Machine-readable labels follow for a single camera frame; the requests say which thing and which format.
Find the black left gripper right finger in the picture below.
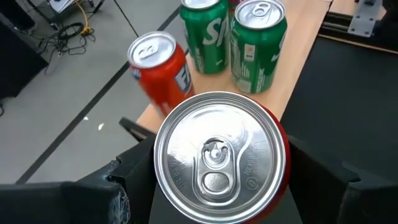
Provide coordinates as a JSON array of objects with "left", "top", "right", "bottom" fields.
[{"left": 285, "top": 135, "right": 398, "bottom": 224}]

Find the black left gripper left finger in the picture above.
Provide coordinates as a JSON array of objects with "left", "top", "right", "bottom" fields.
[{"left": 0, "top": 135, "right": 159, "bottom": 224}]

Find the red Fanta can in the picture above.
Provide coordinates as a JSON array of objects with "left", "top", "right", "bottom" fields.
[
  {"left": 126, "top": 30, "right": 196, "bottom": 118},
  {"left": 153, "top": 91, "right": 292, "bottom": 224}
]

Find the green Sprite can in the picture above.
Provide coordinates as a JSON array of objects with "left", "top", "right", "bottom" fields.
[
  {"left": 179, "top": 0, "right": 231, "bottom": 75},
  {"left": 229, "top": 0, "right": 289, "bottom": 95}
]

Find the black equipment case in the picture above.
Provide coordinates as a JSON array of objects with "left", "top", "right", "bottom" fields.
[{"left": 0, "top": 0, "right": 49, "bottom": 100}]

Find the black wheeled cart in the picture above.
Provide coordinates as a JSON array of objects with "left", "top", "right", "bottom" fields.
[{"left": 27, "top": 0, "right": 105, "bottom": 16}]

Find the yellow cable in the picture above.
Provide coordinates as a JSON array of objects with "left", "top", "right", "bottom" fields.
[{"left": 73, "top": 0, "right": 93, "bottom": 35}]

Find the black cable tangle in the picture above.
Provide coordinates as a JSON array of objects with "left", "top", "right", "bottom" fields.
[{"left": 29, "top": 21, "right": 96, "bottom": 75}]

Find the silver metal bracket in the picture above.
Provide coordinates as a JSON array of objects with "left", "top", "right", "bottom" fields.
[{"left": 347, "top": 0, "right": 384, "bottom": 38}]

